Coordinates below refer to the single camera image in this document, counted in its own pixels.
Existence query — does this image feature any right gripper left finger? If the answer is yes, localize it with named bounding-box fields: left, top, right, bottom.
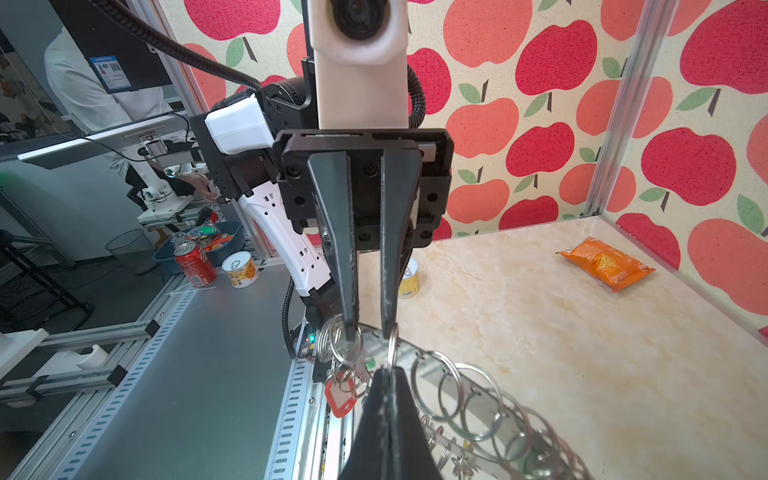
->
left=339, top=368, right=392, bottom=479

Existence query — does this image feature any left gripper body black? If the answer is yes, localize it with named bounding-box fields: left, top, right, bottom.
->
left=273, top=129, right=454, bottom=248

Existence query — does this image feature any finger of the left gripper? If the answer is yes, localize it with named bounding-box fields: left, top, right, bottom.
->
left=380, top=149, right=421, bottom=338
left=308, top=151, right=359, bottom=341

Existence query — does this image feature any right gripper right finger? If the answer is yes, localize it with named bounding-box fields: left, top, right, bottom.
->
left=389, top=367, right=441, bottom=480

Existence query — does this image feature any metal ring plate with keyrings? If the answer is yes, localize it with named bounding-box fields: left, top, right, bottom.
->
left=301, top=317, right=592, bottom=479

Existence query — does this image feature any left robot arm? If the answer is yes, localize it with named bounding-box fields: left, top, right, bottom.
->
left=191, top=76, right=454, bottom=338

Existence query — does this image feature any red key tag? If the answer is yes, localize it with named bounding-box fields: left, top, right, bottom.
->
left=324, top=370, right=357, bottom=418

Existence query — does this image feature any yellow white tin can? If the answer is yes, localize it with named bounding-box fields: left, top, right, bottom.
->
left=222, top=251, right=259, bottom=289

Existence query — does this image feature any red soda can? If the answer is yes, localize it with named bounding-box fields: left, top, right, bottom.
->
left=174, top=240, right=218, bottom=288

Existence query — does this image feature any person in white shirt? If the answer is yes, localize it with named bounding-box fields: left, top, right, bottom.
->
left=43, top=26, right=223, bottom=202

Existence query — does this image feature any orange snack packet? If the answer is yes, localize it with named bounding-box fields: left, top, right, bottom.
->
left=557, top=237, right=655, bottom=293

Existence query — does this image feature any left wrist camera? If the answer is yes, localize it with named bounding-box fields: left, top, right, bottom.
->
left=304, top=1, right=409, bottom=130

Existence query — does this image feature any front aluminium rail base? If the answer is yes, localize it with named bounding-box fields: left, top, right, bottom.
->
left=11, top=266, right=326, bottom=479

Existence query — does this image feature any black corrugated cable conduit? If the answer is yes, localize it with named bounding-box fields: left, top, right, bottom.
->
left=89, top=0, right=428, bottom=130

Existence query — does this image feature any left aluminium frame post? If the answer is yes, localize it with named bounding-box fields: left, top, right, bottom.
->
left=127, top=0, right=208, bottom=115

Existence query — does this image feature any aluminium frame post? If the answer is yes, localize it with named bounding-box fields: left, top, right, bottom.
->
left=127, top=0, right=208, bottom=115
left=581, top=0, right=679, bottom=218

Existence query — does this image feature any right aluminium frame post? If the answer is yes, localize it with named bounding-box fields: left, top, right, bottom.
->
left=581, top=0, right=679, bottom=218

